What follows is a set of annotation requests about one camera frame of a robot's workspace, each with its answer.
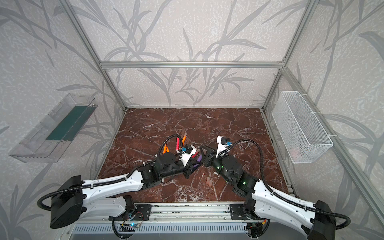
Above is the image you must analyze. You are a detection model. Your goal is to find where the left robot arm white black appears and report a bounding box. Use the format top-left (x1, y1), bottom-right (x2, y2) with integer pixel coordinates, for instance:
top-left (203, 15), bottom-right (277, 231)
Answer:
top-left (37, 153), bottom-right (202, 229)

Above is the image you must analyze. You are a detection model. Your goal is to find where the aluminium frame horizontal bar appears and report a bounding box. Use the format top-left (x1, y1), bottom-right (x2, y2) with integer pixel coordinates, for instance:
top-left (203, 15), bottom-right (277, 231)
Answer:
top-left (100, 62), bottom-right (283, 69)

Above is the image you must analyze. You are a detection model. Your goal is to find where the green circuit board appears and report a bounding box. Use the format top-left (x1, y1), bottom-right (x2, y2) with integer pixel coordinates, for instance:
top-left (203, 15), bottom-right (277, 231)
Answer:
top-left (121, 223), bottom-right (142, 232)

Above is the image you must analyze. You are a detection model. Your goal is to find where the clear plastic wall bin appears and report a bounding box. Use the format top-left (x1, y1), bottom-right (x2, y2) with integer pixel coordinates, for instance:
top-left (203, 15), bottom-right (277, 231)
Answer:
top-left (9, 94), bottom-right (98, 163)

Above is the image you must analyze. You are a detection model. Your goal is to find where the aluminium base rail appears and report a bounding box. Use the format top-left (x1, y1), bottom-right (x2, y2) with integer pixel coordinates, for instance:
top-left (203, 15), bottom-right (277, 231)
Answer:
top-left (71, 201), bottom-right (316, 235)

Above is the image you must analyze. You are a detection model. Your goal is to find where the aluminium frame corner post right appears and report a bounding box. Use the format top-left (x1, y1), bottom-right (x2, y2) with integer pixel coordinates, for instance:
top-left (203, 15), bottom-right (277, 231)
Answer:
top-left (262, 0), bottom-right (319, 112)

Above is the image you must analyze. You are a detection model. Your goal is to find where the orange highlighter marker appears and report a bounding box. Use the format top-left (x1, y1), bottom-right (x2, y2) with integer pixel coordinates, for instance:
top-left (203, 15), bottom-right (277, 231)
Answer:
top-left (182, 133), bottom-right (187, 145)

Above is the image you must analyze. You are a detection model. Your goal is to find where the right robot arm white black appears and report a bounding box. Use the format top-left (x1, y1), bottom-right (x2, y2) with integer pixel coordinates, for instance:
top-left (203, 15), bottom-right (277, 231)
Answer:
top-left (200, 146), bottom-right (351, 240)

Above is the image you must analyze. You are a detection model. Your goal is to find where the white wire mesh basket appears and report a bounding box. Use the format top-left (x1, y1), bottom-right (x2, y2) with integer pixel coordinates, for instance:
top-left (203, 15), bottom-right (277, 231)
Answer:
top-left (272, 91), bottom-right (334, 164)

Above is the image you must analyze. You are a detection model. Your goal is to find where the aluminium frame corner post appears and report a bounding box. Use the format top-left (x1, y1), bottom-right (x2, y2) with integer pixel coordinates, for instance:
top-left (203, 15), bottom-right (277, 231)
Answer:
top-left (59, 0), bottom-right (127, 112)
top-left (262, 0), bottom-right (319, 112)

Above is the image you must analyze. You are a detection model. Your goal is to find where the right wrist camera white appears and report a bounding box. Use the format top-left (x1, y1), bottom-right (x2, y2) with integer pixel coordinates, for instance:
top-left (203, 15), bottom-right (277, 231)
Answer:
top-left (216, 136), bottom-right (232, 159)

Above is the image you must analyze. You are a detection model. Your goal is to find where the purple marker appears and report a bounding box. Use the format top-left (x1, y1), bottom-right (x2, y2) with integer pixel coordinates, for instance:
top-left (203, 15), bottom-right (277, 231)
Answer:
top-left (193, 155), bottom-right (203, 168)

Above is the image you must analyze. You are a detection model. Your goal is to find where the aluminium frame corner post left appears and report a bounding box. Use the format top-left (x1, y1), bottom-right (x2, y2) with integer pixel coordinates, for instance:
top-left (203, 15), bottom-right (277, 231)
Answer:
top-left (59, 0), bottom-right (127, 112)

